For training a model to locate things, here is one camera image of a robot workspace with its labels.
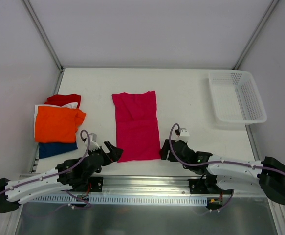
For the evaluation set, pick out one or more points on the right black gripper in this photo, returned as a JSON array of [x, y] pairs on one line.
[[171, 150]]

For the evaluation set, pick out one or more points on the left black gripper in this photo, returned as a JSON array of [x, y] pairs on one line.
[[106, 154]]

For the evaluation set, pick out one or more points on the pink t-shirt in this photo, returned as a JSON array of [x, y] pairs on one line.
[[137, 131]]

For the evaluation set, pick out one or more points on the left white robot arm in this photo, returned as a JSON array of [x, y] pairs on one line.
[[16, 193]]

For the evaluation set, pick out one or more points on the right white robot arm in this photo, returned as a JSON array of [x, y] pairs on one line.
[[224, 175]]

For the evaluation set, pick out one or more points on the white folded t-shirt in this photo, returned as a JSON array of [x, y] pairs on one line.
[[72, 105]]

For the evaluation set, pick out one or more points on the orange folded t-shirt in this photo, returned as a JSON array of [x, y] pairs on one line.
[[57, 124]]

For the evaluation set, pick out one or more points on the blue folded t-shirt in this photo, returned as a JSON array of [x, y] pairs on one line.
[[56, 148]]

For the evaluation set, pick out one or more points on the red folded t-shirt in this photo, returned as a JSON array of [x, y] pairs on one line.
[[61, 100]]

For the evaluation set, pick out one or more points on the white plastic mesh basket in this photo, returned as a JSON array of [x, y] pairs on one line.
[[235, 97]]

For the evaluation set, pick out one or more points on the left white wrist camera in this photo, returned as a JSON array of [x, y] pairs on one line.
[[93, 146]]

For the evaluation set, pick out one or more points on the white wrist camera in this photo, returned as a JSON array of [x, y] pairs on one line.
[[182, 135], [93, 146]]

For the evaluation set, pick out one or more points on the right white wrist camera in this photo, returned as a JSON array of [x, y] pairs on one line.
[[182, 135]]

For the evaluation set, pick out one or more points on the aluminium mounting rail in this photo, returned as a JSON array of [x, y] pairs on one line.
[[143, 185]]

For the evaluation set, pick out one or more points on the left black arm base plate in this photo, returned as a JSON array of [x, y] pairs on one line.
[[92, 184]]

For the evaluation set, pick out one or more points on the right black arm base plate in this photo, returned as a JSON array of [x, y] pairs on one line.
[[199, 186]]

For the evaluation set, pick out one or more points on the white slotted cable duct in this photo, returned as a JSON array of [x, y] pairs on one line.
[[126, 200]]

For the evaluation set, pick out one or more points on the left aluminium frame post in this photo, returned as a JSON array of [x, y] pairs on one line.
[[38, 25]]

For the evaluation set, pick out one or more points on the aluminium frame post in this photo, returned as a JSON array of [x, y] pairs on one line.
[[256, 33], [38, 25]]

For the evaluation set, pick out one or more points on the right aluminium frame post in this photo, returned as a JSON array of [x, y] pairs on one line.
[[256, 33]]

